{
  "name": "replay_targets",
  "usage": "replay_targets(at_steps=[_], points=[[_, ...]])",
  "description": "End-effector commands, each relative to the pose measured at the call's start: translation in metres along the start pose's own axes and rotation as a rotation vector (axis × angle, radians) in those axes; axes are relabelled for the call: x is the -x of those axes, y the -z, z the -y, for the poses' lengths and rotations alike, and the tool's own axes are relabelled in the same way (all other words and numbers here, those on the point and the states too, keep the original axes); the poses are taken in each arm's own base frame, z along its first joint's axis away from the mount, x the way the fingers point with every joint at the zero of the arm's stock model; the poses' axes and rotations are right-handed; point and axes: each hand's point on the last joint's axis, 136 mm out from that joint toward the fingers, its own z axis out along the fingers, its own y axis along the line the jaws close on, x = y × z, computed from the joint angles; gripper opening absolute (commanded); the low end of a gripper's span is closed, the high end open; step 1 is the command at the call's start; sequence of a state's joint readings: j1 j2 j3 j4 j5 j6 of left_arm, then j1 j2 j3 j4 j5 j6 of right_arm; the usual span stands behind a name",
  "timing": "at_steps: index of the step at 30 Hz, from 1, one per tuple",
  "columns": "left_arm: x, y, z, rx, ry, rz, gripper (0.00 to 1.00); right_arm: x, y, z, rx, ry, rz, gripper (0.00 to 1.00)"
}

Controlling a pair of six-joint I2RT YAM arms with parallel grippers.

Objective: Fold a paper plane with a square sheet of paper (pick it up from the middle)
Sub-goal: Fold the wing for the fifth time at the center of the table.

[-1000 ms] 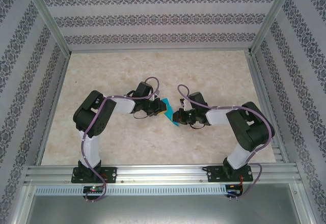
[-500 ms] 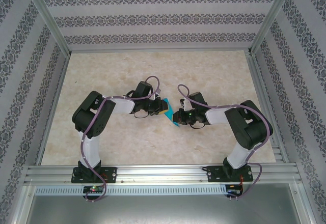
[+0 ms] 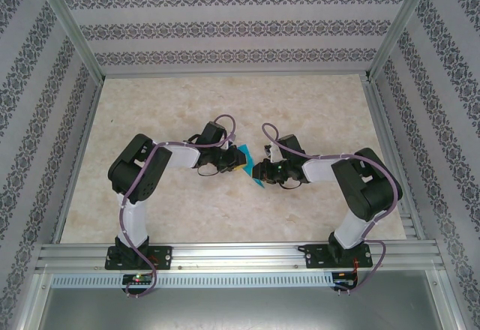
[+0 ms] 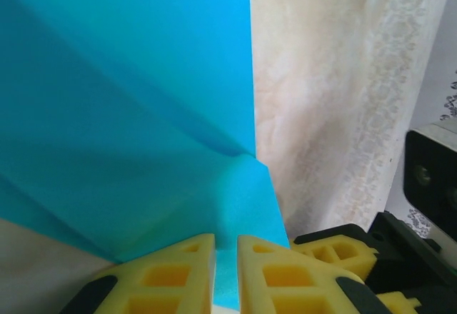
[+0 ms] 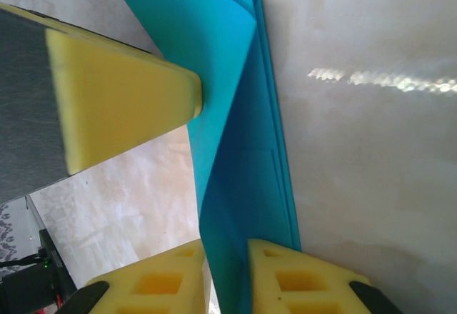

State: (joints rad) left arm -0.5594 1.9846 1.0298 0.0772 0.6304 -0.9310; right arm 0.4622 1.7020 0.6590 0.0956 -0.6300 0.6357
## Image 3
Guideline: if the teal cloth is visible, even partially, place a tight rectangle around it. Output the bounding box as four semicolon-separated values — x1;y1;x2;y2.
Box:
235;144;266;190

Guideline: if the small circuit board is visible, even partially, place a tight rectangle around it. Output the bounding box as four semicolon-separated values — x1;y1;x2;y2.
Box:
334;271;357;289
122;274;155;287

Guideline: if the thin black left gripper cable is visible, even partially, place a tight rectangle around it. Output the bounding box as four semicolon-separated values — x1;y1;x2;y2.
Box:
195;163;222;177

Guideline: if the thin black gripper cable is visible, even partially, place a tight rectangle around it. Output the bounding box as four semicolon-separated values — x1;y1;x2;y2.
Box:
279;175;305;190
195;163;222;177

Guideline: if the thin black right gripper cable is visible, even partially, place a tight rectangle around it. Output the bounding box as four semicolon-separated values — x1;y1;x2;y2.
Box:
279;175;305;190

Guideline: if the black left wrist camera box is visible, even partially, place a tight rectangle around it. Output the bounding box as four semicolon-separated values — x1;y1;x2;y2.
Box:
200;121;228;147

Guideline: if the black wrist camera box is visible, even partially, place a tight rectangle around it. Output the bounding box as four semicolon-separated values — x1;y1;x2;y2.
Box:
200;121;228;147
275;134;303;158

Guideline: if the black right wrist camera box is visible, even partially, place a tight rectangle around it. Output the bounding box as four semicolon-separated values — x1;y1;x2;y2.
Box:
275;134;303;158

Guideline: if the aluminium frame cross beam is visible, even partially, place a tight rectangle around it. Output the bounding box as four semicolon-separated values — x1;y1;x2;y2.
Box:
100;69;371;80

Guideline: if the aluminium mounting rail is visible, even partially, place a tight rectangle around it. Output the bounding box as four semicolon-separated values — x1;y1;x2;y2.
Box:
35;242;446;272

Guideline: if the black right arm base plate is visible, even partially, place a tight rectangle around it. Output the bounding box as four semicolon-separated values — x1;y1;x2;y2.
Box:
302;243;373;270

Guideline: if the slotted grey cable duct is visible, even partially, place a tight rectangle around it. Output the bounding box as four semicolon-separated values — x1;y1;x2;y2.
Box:
50;272;335;289

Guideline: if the aluminium frame side rail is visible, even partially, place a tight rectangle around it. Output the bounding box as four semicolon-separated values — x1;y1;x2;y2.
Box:
52;78;104;245
361;76;427;241

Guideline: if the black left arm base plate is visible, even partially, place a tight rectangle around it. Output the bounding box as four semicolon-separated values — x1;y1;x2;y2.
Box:
106;245;173;271

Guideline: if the aluminium frame post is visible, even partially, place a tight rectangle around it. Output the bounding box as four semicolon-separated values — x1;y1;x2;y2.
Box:
32;0;106;83
365;0;438;82

